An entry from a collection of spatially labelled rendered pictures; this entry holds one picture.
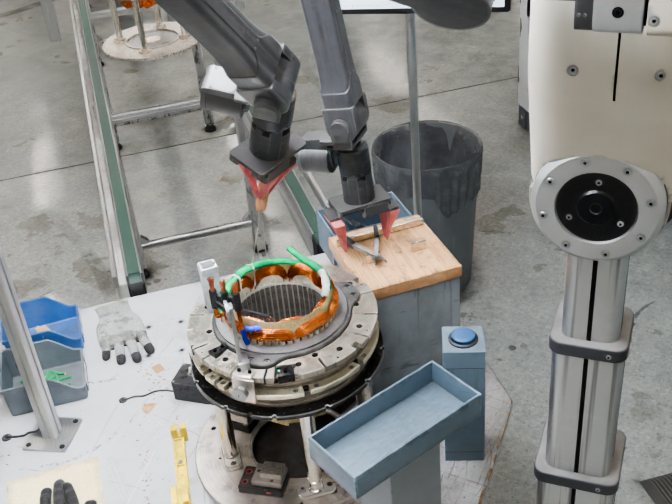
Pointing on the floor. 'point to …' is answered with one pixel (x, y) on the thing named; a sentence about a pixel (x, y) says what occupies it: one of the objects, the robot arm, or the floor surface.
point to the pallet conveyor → (128, 253)
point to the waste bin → (463, 238)
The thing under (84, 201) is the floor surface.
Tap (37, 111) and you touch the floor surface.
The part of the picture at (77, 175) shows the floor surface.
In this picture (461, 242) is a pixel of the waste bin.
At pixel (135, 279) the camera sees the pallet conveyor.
